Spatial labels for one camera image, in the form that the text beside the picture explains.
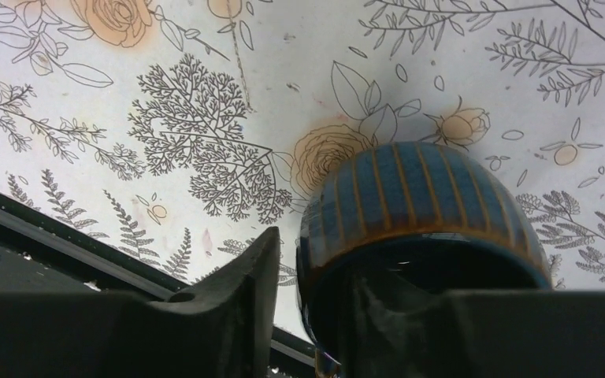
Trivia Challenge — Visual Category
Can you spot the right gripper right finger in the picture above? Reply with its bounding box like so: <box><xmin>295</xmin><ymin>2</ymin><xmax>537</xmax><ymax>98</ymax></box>
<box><xmin>339</xmin><ymin>291</ymin><xmax>605</xmax><ymax>377</ymax></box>

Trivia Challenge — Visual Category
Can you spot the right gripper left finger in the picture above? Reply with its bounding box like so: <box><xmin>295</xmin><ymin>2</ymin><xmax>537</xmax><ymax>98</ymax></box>
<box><xmin>0</xmin><ymin>247</ymin><xmax>276</xmax><ymax>377</ymax></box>

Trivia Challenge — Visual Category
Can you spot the dark blue ribbed mug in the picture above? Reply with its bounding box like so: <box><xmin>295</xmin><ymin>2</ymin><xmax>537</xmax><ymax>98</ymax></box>
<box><xmin>296</xmin><ymin>142</ymin><xmax>551</xmax><ymax>377</ymax></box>

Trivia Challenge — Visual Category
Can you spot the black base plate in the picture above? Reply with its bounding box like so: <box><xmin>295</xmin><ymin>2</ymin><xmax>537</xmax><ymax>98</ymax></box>
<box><xmin>0</xmin><ymin>195</ymin><xmax>314</xmax><ymax>377</ymax></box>

